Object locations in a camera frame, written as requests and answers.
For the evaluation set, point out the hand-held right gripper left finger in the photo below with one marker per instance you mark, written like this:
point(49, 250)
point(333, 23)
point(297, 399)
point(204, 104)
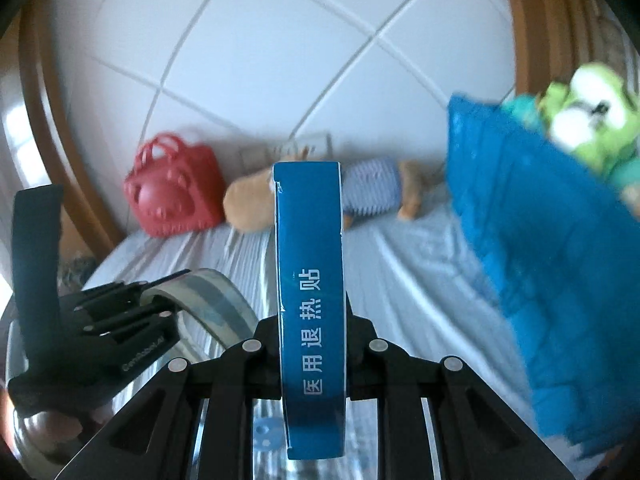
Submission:
point(265, 360)

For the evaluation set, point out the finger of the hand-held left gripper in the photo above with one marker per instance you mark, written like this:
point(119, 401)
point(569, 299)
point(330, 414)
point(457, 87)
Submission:
point(115, 297)
point(130, 321)

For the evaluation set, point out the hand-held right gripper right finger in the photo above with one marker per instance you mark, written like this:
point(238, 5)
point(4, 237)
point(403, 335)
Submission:
point(360, 360)

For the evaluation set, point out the blue medicine box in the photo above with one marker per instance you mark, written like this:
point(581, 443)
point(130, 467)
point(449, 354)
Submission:
point(310, 260)

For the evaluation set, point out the blue plastic crate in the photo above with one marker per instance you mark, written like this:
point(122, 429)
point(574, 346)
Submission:
point(525, 210)

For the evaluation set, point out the teal snack packet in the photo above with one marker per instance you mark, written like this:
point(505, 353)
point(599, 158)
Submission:
point(520, 107)

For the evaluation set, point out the green frog plush toy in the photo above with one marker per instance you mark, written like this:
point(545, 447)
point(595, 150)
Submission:
point(600, 130)

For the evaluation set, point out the person's left hand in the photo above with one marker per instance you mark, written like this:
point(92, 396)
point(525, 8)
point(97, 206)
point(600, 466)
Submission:
point(55, 427)

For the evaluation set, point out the grey printed bed sheet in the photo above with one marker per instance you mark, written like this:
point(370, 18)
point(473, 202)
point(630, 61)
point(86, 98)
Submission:
point(410, 285)

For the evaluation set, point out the red plastic handbag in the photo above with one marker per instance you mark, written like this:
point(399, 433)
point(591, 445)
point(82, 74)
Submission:
point(170, 195)

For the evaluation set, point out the brown plush toy striped shirt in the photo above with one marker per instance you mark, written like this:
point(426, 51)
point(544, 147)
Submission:
point(245, 205)

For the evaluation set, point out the white padded headboard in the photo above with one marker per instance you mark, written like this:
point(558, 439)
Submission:
point(250, 60)

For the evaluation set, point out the wooden bed frame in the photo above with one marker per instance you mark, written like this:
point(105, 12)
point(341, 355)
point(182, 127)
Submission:
point(50, 135)

